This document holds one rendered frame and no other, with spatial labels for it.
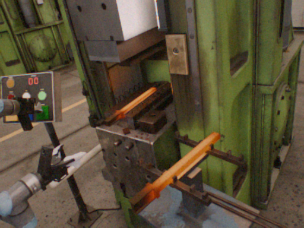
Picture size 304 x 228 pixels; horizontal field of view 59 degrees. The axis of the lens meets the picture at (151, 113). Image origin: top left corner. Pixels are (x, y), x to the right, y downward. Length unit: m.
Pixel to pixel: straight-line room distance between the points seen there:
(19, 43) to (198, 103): 5.10
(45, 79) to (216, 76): 0.94
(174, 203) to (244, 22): 0.91
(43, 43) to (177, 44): 5.14
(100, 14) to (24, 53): 4.96
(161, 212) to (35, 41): 5.31
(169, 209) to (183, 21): 0.76
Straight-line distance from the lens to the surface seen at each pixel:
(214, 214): 1.15
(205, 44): 1.13
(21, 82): 1.71
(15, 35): 6.04
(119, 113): 1.34
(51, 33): 6.23
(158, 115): 1.32
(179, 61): 1.18
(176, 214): 1.16
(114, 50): 1.21
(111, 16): 1.17
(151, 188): 0.86
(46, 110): 1.59
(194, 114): 1.29
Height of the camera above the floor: 1.61
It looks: 28 degrees down
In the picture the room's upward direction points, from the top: 10 degrees counter-clockwise
